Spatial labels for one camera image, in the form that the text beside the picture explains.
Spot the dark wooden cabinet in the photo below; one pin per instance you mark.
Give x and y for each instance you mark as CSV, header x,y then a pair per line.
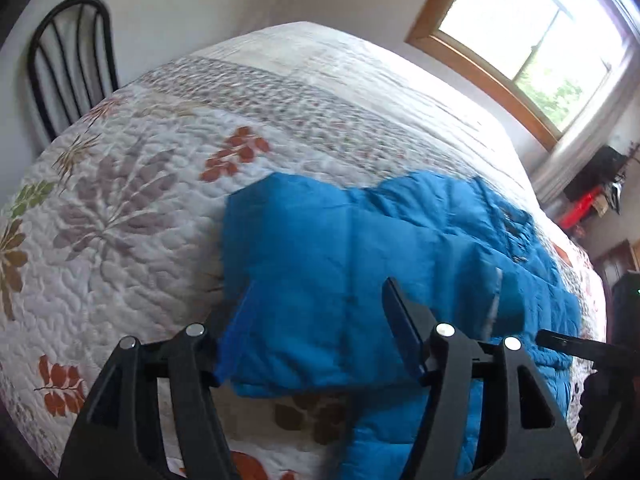
x,y
617,265

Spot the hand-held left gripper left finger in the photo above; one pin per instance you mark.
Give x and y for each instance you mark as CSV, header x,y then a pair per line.
x,y
237,330

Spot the white curtain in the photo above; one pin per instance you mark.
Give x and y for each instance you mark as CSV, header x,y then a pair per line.
x,y
575,145

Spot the blue puffer jacket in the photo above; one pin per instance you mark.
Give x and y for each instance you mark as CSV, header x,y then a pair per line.
x,y
325,260

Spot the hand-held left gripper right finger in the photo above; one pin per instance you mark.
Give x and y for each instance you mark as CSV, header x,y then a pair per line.
x,y
400,320

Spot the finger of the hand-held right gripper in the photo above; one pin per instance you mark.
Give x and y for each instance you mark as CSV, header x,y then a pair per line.
x,y
565,342

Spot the floral quilted bedspread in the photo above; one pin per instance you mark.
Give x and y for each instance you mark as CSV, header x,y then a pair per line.
x,y
150,185

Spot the black and red stand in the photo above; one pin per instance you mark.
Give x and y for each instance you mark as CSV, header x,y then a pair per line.
x,y
597,170

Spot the red object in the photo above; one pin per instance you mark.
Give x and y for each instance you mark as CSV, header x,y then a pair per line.
x,y
580,207

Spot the wooden framed window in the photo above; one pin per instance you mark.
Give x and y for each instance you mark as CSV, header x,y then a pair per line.
x,y
500,10

